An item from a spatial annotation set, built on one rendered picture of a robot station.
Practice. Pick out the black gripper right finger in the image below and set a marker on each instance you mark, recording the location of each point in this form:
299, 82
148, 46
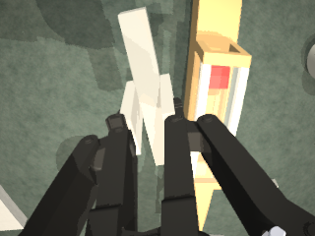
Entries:
259, 204

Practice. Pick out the cream short cylinder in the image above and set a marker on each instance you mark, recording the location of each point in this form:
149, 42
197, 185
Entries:
311, 61

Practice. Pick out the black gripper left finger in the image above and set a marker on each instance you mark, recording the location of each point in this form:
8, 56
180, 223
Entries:
68, 202

